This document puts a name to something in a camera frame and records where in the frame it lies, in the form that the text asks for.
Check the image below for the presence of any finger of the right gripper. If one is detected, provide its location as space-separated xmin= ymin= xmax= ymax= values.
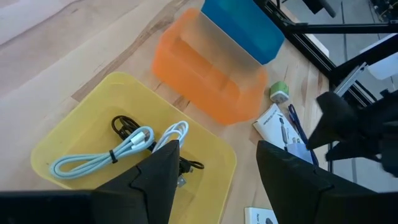
xmin=325 ymin=141 xmax=382 ymax=162
xmin=306 ymin=91 xmax=359 ymax=150

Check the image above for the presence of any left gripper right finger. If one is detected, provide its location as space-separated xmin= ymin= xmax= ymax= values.
xmin=256 ymin=139 xmax=333 ymax=224

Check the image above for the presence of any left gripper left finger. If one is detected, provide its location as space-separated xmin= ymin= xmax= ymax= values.
xmin=93 ymin=139 xmax=182 ymax=224

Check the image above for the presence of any lavender charger block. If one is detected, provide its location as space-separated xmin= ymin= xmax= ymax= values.
xmin=285 ymin=138 xmax=313 ymax=164

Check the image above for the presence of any white card reader box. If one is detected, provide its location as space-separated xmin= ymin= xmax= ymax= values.
xmin=244 ymin=207 xmax=279 ymax=224
xmin=252 ymin=103 xmax=307 ymax=150

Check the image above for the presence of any white cable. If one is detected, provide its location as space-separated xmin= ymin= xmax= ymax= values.
xmin=152 ymin=120 xmax=190 ymax=153

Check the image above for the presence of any green charger plug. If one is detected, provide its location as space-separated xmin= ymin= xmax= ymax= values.
xmin=269 ymin=81 xmax=290 ymax=104

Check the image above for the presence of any light blue cable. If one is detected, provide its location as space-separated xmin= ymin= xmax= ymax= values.
xmin=49 ymin=126 xmax=155 ymax=180

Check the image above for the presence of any black usb cable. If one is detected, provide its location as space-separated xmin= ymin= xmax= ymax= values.
xmin=111 ymin=115 xmax=205 ymax=188

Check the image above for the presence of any yellow plastic bin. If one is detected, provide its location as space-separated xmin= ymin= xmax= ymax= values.
xmin=30 ymin=71 xmax=237 ymax=224

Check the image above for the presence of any orange plastic bin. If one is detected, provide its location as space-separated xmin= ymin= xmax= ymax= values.
xmin=151 ymin=7 xmax=269 ymax=126

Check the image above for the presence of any blue plastic bin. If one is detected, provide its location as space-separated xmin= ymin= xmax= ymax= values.
xmin=200 ymin=0 xmax=285 ymax=65

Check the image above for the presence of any purple pen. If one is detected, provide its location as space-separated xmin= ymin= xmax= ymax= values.
xmin=287 ymin=104 xmax=320 ymax=166

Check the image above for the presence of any silver frame bracket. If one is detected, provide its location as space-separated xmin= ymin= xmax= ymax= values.
xmin=334 ymin=62 xmax=369 ymax=97

